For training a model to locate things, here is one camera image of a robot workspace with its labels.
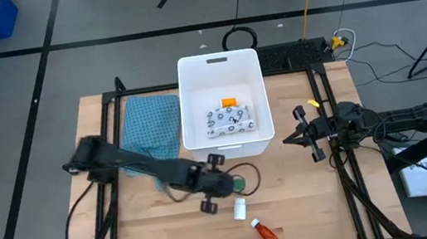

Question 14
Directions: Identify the white perforated plastic basket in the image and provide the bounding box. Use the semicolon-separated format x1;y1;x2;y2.
171;46;279;167

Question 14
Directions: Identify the coiled black cable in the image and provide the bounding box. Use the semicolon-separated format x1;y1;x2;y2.
219;24;260;54

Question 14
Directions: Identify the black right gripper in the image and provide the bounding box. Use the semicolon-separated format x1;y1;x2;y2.
278;98;350;168

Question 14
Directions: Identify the black left wrist camera cable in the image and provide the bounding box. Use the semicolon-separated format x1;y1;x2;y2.
222;160;265;200

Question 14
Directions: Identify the yellow plug adapter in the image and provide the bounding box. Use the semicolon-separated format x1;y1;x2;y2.
330;33;350;50

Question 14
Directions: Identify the white printed packet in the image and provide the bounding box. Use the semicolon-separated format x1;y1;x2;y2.
203;102;257;139

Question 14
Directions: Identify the black left arm base cable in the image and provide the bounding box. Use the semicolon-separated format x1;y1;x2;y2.
54;179;104;239

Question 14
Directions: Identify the black perforated box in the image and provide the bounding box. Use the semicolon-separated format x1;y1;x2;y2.
255;36;335;75

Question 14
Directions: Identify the red-orange bottle white cap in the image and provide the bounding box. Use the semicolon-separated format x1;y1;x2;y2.
249;215;279;239

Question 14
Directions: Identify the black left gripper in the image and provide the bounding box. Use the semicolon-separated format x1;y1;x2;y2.
192;150;240;217

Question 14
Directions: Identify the black floor cable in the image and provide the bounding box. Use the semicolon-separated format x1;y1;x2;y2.
332;33;427;93

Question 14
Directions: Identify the green pouch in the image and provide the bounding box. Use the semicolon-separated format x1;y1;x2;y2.
231;174;249;193

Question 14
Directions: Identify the white plastic bottle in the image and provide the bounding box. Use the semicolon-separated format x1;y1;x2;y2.
230;197;250;223

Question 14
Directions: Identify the orange pill bottle white cap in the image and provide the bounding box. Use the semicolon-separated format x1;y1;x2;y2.
220;96;240;110

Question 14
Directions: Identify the teal patterned cloth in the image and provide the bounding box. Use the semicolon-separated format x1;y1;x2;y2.
113;89;193;196

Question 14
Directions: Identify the white printed box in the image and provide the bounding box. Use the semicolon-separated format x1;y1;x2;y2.
392;142;427;201

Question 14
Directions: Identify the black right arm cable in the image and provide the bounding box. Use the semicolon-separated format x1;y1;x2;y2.
319;100;413;172

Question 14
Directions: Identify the white cable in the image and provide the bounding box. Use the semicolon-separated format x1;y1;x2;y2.
332;25;361;63

